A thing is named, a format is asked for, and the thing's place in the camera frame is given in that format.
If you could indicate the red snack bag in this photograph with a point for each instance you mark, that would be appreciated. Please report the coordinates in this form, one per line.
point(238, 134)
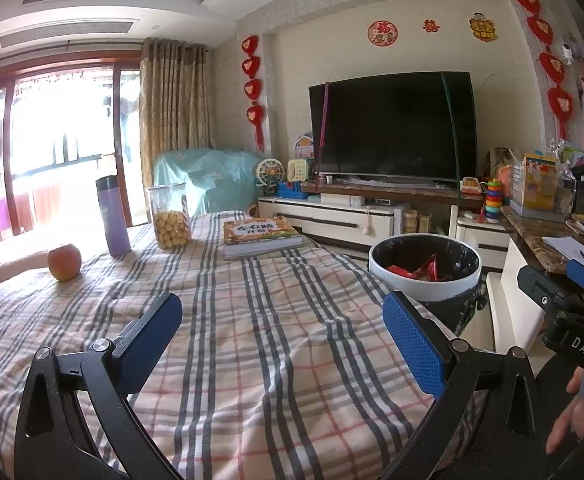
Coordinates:
point(421, 271)

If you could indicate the yellow printed box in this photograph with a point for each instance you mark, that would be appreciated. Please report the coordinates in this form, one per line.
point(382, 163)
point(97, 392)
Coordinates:
point(539, 182)

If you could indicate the purple thermos bottle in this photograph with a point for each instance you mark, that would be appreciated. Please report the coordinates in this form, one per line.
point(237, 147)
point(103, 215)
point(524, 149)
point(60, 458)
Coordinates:
point(114, 220)

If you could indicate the apple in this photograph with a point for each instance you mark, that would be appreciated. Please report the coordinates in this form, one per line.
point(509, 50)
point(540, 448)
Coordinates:
point(64, 262)

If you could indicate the round red wall sticker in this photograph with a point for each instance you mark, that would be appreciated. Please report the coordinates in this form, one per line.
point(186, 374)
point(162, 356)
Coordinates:
point(382, 32)

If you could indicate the yellow wall sticker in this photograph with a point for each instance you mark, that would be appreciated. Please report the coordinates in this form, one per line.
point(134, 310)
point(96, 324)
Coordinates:
point(482, 26)

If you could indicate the children's picture book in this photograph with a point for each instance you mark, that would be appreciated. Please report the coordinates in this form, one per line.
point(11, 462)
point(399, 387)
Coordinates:
point(259, 232)

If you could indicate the beige striped curtain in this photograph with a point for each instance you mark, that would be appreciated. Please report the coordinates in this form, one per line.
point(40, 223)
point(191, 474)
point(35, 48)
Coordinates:
point(174, 105)

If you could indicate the colourful toy board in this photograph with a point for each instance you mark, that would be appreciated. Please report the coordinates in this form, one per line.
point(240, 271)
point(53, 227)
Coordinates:
point(303, 146)

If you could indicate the white paper sheet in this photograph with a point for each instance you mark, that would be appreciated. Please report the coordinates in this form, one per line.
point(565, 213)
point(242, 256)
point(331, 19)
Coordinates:
point(576, 250)

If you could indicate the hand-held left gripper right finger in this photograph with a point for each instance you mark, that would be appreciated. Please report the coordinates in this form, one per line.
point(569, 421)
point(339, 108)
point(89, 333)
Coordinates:
point(412, 341)

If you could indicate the white round bin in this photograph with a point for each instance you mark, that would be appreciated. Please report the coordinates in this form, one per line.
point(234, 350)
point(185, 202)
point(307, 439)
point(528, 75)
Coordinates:
point(421, 300)

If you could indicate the white wall camera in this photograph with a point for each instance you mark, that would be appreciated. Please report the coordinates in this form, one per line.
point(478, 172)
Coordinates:
point(570, 50)

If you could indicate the small red wall sticker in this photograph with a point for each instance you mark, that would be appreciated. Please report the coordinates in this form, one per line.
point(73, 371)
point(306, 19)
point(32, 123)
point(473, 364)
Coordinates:
point(431, 26)

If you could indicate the ceiling air vent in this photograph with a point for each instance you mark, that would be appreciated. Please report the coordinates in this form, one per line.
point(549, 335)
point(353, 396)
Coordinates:
point(67, 33)

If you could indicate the sliding glass door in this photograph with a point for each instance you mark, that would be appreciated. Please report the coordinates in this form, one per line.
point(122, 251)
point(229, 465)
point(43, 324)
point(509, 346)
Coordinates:
point(117, 135)

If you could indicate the clear cookie jar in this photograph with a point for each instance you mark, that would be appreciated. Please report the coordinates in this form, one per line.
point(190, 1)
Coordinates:
point(170, 225)

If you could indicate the plaid blanket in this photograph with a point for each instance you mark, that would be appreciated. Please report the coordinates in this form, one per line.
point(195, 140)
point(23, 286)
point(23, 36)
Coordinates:
point(272, 360)

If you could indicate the teal covered sofa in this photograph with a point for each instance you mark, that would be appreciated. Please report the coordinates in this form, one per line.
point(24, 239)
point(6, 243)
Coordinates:
point(207, 175)

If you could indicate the ferris wheel toy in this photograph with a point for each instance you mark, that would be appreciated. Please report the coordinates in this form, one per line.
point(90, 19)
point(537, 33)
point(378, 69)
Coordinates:
point(270, 175)

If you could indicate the yellow toy phone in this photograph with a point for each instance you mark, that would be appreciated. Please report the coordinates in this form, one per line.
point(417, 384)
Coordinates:
point(297, 170)

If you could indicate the white tv cabinet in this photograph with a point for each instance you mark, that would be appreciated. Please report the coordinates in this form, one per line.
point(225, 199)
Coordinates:
point(332, 215)

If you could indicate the marble counter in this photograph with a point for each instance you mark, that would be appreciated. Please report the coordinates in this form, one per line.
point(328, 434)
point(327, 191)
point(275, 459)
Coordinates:
point(526, 230)

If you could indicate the black television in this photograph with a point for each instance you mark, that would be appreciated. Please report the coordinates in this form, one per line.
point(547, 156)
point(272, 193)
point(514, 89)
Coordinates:
point(391, 125)

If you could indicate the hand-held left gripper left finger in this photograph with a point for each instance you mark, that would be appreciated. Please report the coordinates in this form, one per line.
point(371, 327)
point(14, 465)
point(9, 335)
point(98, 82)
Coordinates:
point(149, 342)

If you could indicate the blue toy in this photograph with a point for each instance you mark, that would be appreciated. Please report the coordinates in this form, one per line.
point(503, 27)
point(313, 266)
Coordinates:
point(292, 191)

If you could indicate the person's right hand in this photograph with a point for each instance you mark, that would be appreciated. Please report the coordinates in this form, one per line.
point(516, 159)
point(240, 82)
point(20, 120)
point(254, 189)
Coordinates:
point(581, 420)

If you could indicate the red heart hanging decoration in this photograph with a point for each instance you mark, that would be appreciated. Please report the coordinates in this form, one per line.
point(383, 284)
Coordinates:
point(253, 90)
point(551, 65)

